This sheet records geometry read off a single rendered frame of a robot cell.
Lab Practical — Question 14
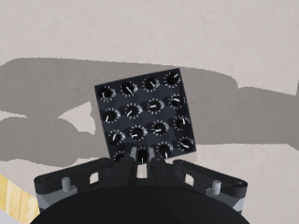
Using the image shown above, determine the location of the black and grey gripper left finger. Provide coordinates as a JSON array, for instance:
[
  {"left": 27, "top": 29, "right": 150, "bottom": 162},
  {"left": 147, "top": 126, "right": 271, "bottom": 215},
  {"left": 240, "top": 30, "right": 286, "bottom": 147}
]
[{"left": 34, "top": 147, "right": 138, "bottom": 213}]

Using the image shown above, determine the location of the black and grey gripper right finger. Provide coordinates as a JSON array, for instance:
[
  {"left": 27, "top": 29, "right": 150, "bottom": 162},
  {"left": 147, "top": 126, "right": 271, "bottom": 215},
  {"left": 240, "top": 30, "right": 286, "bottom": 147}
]
[{"left": 147, "top": 147, "right": 248, "bottom": 214}]

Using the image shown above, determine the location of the black knob box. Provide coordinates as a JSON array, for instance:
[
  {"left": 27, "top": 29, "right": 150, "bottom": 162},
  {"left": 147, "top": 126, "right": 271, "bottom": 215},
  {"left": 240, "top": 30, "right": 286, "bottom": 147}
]
[{"left": 94, "top": 68, "right": 196, "bottom": 165}]

